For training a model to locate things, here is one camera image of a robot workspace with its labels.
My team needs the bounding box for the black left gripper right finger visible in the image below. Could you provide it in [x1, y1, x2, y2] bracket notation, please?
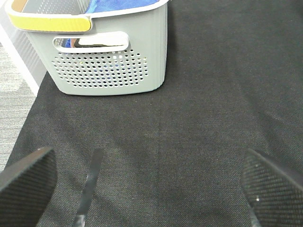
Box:
[241, 149, 303, 227]

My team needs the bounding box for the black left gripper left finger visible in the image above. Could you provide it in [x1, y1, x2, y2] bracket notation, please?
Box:
[0, 148, 57, 227]

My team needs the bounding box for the black fabric table mat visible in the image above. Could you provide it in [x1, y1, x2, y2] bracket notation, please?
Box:
[7, 0, 303, 227]

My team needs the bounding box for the grey perforated plastic basket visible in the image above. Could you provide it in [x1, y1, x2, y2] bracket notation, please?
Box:
[4, 0, 168, 96]

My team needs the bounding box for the blue cloth in basket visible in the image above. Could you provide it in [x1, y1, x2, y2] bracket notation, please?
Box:
[64, 0, 157, 48]

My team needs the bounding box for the black strap on mat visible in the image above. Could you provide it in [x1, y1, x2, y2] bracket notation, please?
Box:
[73, 148, 104, 227]

